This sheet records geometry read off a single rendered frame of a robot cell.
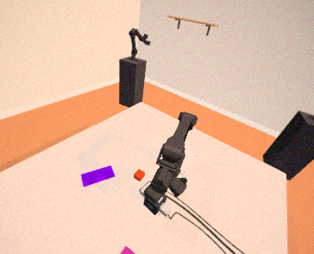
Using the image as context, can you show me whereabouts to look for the purple rectangular block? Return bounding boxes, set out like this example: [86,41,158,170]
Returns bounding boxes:
[81,166,115,187]

